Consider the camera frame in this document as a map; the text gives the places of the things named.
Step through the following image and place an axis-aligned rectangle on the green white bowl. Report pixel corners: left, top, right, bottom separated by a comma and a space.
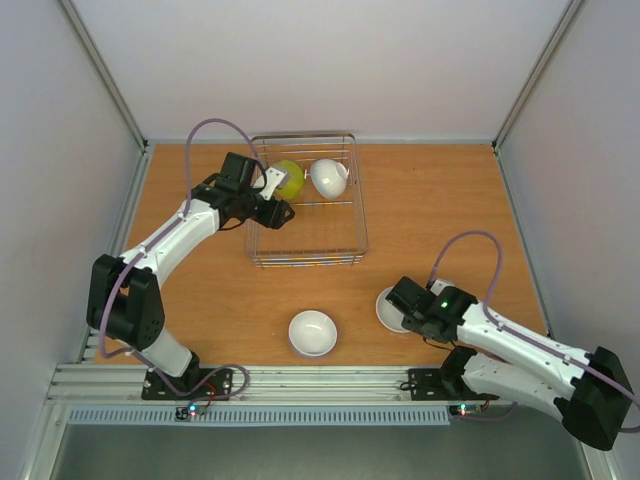
273, 160, 305, 200

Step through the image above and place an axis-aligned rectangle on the white ceramic bowl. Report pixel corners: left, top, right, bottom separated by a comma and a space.
310, 159, 349, 200

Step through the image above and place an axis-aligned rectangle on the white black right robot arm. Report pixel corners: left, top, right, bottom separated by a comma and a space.
384, 277, 637, 451

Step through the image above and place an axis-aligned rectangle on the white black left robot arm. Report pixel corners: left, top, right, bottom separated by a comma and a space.
86, 153, 295, 398

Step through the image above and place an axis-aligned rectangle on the right small circuit board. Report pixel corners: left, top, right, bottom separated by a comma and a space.
449, 403, 484, 417

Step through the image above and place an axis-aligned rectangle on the small circuit board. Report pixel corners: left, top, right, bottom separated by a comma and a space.
174, 405, 208, 421
449, 403, 484, 417

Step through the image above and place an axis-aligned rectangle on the left small circuit board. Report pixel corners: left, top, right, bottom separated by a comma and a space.
174, 405, 208, 421

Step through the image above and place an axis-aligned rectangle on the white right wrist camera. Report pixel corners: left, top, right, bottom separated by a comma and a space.
429, 279, 453, 296

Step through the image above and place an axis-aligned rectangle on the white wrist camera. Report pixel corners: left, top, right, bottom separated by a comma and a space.
259, 167, 289, 200
429, 279, 453, 296

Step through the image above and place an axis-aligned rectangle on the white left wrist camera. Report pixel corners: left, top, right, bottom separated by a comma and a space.
259, 167, 289, 200

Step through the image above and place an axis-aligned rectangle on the silver wire dish rack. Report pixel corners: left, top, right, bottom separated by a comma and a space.
244, 132, 369, 267

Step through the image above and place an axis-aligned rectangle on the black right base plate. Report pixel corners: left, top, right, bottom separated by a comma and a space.
406, 368, 490, 402

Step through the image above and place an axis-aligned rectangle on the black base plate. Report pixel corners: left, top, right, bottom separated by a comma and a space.
141, 368, 234, 401
406, 368, 490, 402

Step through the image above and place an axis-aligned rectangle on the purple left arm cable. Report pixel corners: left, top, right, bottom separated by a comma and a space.
94, 118, 266, 401

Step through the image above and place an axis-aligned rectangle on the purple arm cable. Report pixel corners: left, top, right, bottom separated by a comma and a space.
94, 118, 266, 401
428, 230, 640, 434

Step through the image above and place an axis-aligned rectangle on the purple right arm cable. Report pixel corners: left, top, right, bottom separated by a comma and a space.
428, 230, 640, 434

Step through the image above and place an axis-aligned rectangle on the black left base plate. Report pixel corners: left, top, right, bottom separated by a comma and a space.
141, 368, 234, 401

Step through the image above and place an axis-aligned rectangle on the aluminium front rail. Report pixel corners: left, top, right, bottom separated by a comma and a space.
45, 363, 596, 405

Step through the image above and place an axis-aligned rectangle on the grey slotted cable duct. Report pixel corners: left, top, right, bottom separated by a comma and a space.
67, 406, 450, 428

